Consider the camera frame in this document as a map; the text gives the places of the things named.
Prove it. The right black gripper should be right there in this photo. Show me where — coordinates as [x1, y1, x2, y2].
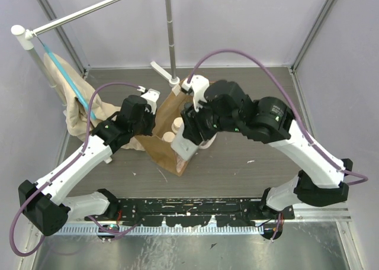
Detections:
[181, 94, 242, 145]

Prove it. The beige bottle front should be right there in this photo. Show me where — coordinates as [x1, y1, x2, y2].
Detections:
[162, 131, 175, 143]

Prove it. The beige bottle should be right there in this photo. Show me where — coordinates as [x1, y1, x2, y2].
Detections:
[162, 131, 175, 143]
[171, 117, 183, 134]

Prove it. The brown canvas tote bag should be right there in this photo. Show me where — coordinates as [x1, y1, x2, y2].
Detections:
[136, 91, 192, 176]

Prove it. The white square bottle dark cap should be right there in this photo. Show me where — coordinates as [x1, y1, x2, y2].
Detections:
[171, 129, 198, 161]

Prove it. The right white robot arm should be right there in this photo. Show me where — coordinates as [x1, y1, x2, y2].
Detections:
[171, 76, 352, 219]

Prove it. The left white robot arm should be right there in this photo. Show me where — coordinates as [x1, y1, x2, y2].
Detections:
[18, 89, 159, 236]

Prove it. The white metal clothes rack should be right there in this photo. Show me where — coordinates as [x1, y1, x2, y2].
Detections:
[11, 0, 179, 89]

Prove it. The beige cloth on rack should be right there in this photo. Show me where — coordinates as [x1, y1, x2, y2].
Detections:
[43, 52, 147, 152]

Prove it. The teal hanger rod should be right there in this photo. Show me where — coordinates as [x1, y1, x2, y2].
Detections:
[41, 43, 97, 120]

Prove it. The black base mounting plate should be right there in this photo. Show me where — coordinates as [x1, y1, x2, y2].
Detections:
[94, 197, 277, 227]

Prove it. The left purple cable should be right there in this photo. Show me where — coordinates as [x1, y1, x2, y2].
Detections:
[9, 81, 147, 256]

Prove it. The purple cable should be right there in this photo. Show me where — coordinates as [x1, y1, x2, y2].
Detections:
[188, 48, 369, 241]
[9, 81, 147, 256]

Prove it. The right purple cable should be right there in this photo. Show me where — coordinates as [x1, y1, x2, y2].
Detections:
[188, 48, 369, 241]

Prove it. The aluminium front rail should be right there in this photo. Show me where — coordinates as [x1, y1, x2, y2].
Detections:
[28, 198, 352, 223]

